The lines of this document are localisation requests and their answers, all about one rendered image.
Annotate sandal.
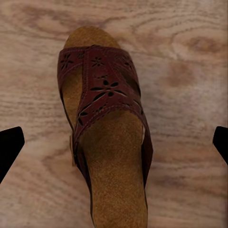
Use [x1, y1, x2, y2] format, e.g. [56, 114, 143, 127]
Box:
[57, 26, 153, 228]

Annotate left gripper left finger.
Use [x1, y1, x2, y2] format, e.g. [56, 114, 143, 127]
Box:
[0, 126, 25, 184]

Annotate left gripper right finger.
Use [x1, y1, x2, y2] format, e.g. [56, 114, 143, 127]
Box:
[213, 126, 228, 165]

